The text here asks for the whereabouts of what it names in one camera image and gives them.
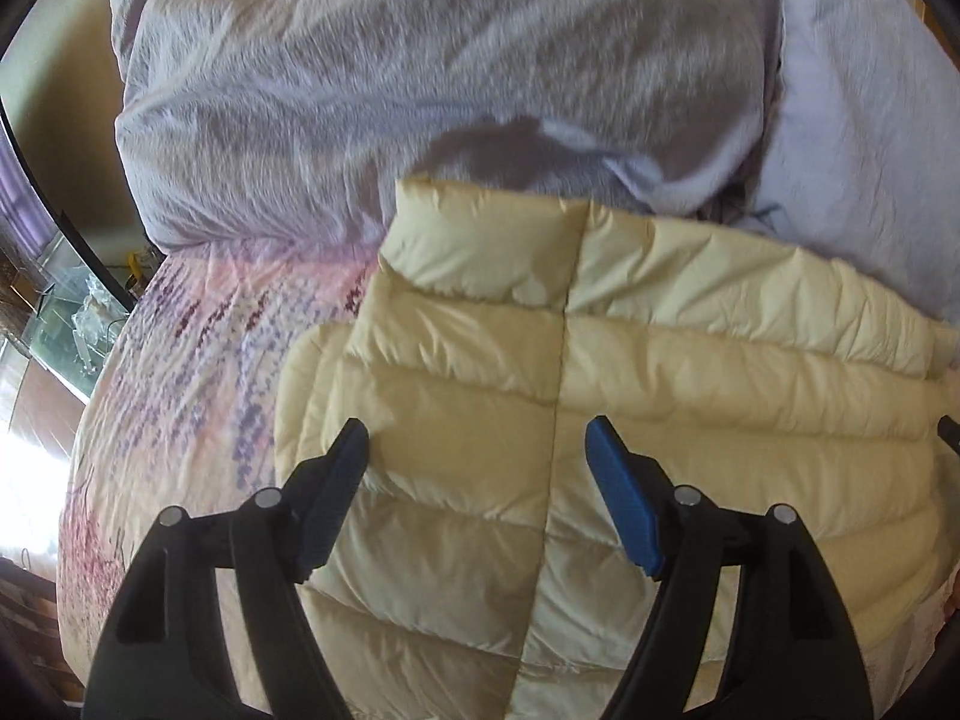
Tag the pink floral bed sheet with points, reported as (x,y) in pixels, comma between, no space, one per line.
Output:
(183,412)

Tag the glass cabinet with clutter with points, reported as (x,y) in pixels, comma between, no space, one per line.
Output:
(76,306)

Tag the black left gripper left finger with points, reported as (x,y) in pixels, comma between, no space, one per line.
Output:
(162,652)

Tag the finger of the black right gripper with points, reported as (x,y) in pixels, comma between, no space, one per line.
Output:
(948,431)

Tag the lavender pillow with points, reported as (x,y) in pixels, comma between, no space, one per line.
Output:
(861,155)

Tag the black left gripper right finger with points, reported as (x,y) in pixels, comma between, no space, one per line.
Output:
(747,621)

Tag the cream quilted down jacket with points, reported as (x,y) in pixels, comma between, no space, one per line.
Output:
(547,385)

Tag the lavender folded duvet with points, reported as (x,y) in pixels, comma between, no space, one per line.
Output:
(294,119)

